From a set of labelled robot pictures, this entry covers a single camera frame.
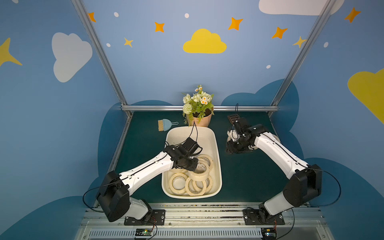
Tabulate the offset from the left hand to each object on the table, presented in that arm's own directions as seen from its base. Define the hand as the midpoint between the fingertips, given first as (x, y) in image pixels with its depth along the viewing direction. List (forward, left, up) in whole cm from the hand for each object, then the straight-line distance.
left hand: (194, 162), depth 81 cm
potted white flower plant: (+29, -1, +13) cm, 32 cm away
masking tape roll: (+24, -57, -8) cm, 63 cm away
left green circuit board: (-31, +24, -13) cm, 41 cm away
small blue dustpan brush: (+38, +23, -14) cm, 47 cm away
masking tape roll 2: (-7, -4, +2) cm, 8 cm away
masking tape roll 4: (-12, +11, -9) cm, 19 cm away
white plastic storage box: (+24, -10, -10) cm, 28 cm away
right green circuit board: (-30, -38, -15) cm, 51 cm away
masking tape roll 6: (-11, -8, -9) cm, 17 cm away
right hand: (+7, -21, +3) cm, 23 cm away
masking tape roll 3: (+7, -8, -10) cm, 15 cm away
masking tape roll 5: (-15, +1, -7) cm, 16 cm away
